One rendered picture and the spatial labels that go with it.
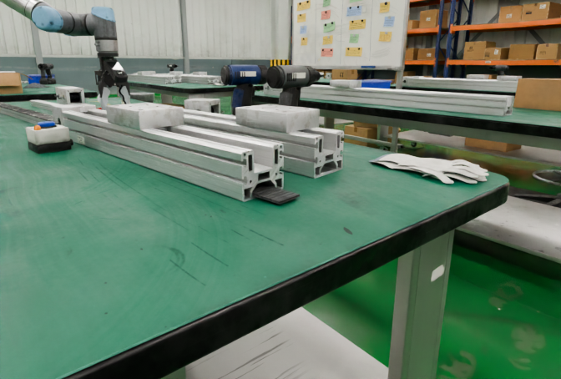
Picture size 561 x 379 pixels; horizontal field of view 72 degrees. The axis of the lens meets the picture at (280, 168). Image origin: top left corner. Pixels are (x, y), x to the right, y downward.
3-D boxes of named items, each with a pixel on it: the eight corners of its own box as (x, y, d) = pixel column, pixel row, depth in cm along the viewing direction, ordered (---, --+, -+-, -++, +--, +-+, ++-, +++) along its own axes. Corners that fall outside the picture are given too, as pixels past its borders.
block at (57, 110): (47, 136, 121) (42, 106, 119) (88, 132, 130) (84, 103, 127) (57, 140, 115) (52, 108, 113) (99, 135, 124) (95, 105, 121)
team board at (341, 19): (278, 149, 469) (278, -28, 418) (308, 144, 499) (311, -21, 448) (380, 177, 356) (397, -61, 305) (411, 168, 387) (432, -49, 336)
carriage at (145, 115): (108, 133, 94) (105, 105, 92) (150, 128, 102) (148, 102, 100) (141, 142, 83) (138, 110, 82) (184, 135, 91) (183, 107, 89)
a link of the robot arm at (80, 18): (48, 10, 132) (78, 9, 130) (69, 15, 142) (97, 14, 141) (51, 34, 133) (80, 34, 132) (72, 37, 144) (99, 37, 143)
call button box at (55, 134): (28, 149, 103) (24, 126, 102) (68, 144, 110) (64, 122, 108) (37, 154, 98) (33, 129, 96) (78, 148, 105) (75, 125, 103)
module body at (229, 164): (66, 139, 117) (62, 111, 115) (99, 135, 124) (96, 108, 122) (242, 202, 64) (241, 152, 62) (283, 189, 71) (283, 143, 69)
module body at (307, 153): (126, 131, 130) (123, 106, 128) (154, 128, 137) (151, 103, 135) (313, 179, 78) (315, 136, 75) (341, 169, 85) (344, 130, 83)
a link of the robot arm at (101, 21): (97, 9, 140) (118, 8, 139) (100, 41, 143) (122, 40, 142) (83, 6, 133) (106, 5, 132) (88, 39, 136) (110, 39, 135)
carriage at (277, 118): (235, 136, 91) (235, 107, 89) (269, 130, 99) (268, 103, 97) (286, 145, 80) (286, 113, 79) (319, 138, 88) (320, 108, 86)
